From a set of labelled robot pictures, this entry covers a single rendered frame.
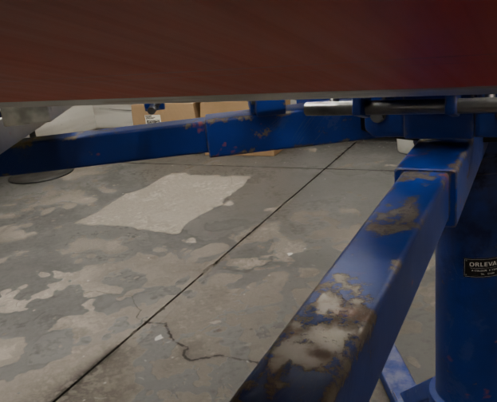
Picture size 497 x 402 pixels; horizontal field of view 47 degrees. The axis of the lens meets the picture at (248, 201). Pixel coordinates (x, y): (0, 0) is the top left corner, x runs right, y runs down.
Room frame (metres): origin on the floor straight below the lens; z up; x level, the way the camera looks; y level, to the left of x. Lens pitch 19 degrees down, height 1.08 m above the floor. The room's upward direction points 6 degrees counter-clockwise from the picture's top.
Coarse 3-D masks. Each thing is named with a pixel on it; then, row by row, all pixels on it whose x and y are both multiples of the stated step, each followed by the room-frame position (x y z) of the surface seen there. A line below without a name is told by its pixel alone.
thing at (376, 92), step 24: (192, 96) 0.32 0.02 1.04; (216, 96) 0.32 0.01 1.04; (240, 96) 0.32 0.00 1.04; (264, 96) 0.31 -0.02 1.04; (288, 96) 0.31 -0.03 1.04; (312, 96) 0.31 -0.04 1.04; (336, 96) 0.31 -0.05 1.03; (360, 96) 0.30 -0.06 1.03; (384, 96) 0.30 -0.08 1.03; (408, 96) 0.30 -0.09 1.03
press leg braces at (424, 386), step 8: (416, 384) 1.15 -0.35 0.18; (424, 384) 1.09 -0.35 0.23; (400, 392) 1.28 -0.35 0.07; (408, 392) 1.21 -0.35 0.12; (416, 392) 1.15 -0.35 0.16; (424, 392) 1.09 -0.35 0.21; (400, 400) 1.26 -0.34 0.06; (408, 400) 1.21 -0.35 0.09; (416, 400) 1.15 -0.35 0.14; (424, 400) 1.11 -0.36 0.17
